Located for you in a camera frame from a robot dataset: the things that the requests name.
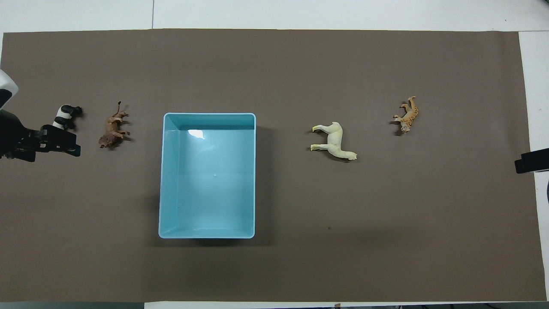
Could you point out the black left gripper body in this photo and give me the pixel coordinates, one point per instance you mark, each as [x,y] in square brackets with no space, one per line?
[13,135]

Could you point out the black and white panda toy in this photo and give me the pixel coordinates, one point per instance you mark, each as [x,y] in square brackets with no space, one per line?
[65,115]

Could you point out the brown lion toy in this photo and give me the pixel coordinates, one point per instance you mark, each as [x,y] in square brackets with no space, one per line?
[113,128]

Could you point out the orange tiger toy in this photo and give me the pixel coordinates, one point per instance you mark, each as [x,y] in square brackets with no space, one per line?
[408,116]

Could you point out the cream horse toy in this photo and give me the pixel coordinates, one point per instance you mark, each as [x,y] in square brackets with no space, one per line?
[334,141]

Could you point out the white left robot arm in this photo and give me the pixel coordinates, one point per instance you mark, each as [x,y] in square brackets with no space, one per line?
[5,88]

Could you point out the light blue storage box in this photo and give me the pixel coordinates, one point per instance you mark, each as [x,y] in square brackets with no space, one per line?
[208,180]

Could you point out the brown table mat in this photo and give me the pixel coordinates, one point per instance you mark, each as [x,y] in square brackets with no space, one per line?
[300,257]

